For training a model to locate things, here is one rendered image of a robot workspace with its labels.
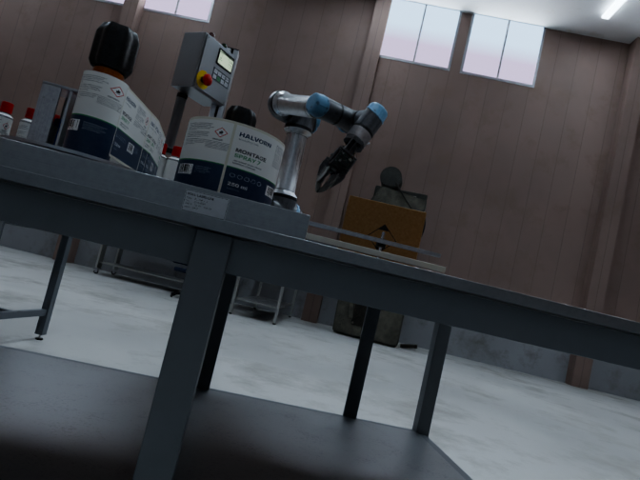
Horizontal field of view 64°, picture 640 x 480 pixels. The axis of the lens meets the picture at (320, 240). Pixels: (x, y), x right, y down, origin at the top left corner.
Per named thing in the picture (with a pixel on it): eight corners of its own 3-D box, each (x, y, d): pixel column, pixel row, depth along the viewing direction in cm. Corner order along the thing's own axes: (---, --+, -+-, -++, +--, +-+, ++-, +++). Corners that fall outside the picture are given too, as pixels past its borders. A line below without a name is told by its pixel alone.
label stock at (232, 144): (178, 197, 113) (194, 134, 114) (267, 219, 115) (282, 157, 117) (163, 182, 93) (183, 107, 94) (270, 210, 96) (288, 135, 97)
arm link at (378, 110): (377, 117, 179) (393, 116, 172) (360, 140, 177) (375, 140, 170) (365, 101, 175) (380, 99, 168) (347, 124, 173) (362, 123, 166)
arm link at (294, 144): (252, 223, 208) (281, 96, 214) (283, 231, 217) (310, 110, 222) (267, 223, 198) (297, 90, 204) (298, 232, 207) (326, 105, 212)
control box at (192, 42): (170, 86, 169) (184, 31, 170) (203, 107, 184) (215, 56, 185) (192, 86, 164) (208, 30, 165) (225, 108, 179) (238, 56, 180)
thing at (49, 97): (15, 168, 142) (41, 80, 144) (35, 176, 155) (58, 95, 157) (68, 181, 144) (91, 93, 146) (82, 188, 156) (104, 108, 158)
